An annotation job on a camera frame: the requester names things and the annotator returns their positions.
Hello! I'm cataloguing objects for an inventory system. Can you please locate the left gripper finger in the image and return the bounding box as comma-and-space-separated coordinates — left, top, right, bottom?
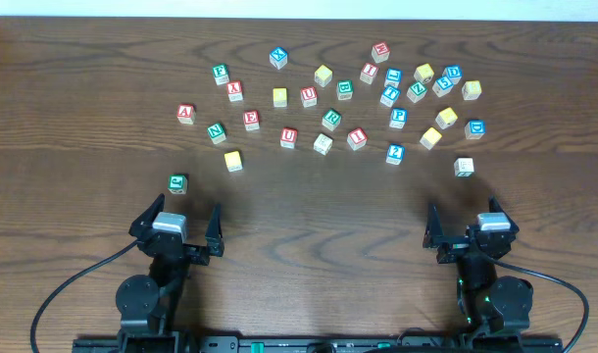
128, 193, 166, 235
205, 204, 224, 257

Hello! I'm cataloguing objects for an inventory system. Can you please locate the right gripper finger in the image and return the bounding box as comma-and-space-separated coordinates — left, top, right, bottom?
423, 203, 445, 248
488, 196, 520, 233

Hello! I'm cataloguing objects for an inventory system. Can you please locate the green N block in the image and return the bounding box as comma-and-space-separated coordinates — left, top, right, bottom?
207, 123, 226, 144

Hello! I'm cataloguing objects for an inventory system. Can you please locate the red E block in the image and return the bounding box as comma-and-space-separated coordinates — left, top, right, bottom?
243, 110, 260, 131

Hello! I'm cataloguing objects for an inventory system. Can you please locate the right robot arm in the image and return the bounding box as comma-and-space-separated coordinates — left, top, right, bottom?
423, 198, 533, 348

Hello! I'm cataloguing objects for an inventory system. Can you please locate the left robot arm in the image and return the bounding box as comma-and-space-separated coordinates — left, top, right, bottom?
116, 194, 224, 353

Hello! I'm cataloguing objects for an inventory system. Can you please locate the white F block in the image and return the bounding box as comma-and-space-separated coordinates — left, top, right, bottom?
454, 158, 474, 177

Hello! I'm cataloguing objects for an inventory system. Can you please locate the green J block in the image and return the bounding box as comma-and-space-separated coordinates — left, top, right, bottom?
168, 175, 188, 194

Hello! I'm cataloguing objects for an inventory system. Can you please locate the yellow block lower left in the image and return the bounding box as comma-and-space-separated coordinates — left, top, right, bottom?
224, 151, 243, 173

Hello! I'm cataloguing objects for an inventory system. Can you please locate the blue D block lower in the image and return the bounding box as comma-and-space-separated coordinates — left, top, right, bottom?
465, 120, 486, 139

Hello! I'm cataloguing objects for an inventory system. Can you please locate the blue d block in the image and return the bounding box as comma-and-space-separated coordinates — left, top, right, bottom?
465, 120, 486, 139
442, 65, 463, 85

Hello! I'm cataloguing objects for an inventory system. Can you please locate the yellow block lower right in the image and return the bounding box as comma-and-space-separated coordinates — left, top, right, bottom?
420, 127, 442, 150

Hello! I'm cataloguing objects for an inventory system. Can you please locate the blue 2 block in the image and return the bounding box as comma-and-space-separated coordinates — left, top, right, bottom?
385, 144, 405, 165

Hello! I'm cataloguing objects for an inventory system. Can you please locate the yellow block mid right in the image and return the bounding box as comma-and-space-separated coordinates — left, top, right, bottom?
435, 107, 458, 129

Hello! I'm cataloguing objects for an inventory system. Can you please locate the yellow block far right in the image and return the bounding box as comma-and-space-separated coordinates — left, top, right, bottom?
462, 80, 482, 101

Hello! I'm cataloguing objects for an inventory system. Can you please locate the red A block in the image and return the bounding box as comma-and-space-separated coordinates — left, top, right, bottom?
176, 104, 196, 125

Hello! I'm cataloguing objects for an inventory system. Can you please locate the red I block lower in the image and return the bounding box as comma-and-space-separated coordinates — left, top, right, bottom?
347, 127, 368, 151

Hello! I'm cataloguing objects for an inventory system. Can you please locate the red i block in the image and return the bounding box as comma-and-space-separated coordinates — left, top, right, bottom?
360, 63, 378, 84
347, 127, 368, 151

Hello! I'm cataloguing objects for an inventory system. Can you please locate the blue P block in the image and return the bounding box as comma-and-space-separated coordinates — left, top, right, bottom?
389, 108, 408, 129

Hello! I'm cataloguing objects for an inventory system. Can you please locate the red U block lower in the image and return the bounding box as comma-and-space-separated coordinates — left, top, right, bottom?
280, 127, 298, 149

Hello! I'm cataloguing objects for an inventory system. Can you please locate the red u block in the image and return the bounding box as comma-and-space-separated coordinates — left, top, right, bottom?
280, 127, 298, 149
300, 86, 318, 108

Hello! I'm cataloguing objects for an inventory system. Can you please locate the blue S block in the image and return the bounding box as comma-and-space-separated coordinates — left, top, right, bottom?
432, 76, 454, 97

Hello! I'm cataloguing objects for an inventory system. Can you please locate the green Z block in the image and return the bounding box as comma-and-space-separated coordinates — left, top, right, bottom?
407, 81, 427, 103

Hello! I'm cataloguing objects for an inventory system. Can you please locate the blue D block upper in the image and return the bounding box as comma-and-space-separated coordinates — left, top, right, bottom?
442, 65, 463, 85

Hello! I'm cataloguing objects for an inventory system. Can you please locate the white K block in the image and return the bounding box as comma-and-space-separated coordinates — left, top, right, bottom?
313, 133, 333, 156

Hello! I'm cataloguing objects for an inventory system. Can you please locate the blue T block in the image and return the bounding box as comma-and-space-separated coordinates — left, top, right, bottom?
379, 85, 401, 108

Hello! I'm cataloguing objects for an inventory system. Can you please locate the yellow block upper right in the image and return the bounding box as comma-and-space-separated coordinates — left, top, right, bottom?
414, 63, 434, 84

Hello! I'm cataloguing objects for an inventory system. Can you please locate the green R block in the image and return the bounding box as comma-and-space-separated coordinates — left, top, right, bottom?
322, 109, 342, 131

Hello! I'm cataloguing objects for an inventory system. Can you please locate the yellow block centre left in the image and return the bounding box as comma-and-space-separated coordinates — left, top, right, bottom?
273, 87, 288, 108

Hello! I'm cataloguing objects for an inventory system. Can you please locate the blue L block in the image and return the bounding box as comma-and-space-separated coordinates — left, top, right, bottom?
384, 68, 402, 88

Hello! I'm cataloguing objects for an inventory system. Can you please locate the green F block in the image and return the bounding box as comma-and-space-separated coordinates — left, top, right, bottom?
212, 64, 229, 85

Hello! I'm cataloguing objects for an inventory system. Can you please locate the red U block upper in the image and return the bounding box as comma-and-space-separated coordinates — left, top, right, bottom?
300, 86, 318, 108

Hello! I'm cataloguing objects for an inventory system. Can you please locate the green B block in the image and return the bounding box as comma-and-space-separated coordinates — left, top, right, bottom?
336, 79, 354, 100

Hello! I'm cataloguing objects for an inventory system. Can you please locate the red I block upper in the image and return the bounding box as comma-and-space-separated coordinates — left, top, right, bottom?
360, 63, 378, 84

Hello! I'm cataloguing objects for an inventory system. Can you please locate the red H block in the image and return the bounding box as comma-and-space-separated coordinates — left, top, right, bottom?
372, 41, 390, 64

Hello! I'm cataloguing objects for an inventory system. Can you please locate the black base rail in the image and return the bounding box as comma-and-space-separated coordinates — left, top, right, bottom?
72, 334, 565, 353

